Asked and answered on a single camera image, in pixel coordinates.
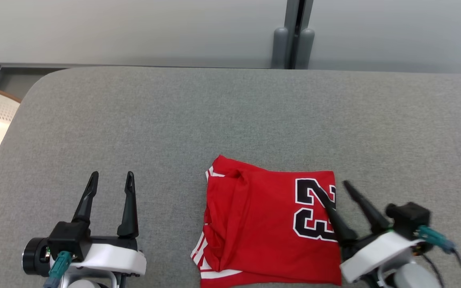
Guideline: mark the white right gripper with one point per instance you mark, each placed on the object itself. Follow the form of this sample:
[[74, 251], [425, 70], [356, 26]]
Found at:
[[370, 256]]

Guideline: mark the teal camera connector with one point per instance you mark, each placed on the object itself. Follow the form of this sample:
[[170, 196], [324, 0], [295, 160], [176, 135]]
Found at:
[[434, 238], [58, 266]]

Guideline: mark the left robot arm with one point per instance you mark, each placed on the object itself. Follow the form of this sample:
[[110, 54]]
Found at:
[[34, 258]]

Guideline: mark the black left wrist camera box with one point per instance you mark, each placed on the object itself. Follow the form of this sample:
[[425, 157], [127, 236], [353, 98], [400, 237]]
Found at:
[[70, 240]]

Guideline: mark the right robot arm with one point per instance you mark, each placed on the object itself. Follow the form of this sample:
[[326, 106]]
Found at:
[[414, 276]]

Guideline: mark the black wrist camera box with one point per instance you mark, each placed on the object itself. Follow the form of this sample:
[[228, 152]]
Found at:
[[408, 218], [70, 240]]

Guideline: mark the grey metal partition post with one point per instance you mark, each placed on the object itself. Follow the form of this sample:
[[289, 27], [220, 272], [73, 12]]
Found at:
[[292, 24]]

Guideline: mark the teal left camera connector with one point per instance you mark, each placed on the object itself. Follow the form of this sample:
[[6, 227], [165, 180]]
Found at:
[[58, 266]]

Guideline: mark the teal right camera connector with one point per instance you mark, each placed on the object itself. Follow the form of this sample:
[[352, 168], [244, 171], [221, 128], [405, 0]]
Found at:
[[434, 238]]

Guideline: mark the grey partition base rail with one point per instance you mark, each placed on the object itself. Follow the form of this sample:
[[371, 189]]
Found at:
[[134, 65]]

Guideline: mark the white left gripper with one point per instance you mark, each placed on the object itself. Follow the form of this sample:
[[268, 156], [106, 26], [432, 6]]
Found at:
[[110, 260]]

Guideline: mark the grey cylindrical post foot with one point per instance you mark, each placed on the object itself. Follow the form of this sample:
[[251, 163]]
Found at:
[[280, 50], [306, 50]]

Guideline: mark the red basketball jersey number 23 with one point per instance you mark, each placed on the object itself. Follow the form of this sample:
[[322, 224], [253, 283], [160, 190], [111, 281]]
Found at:
[[262, 224]]

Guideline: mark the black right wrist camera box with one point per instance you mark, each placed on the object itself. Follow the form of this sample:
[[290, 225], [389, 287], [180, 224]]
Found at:
[[408, 218]]

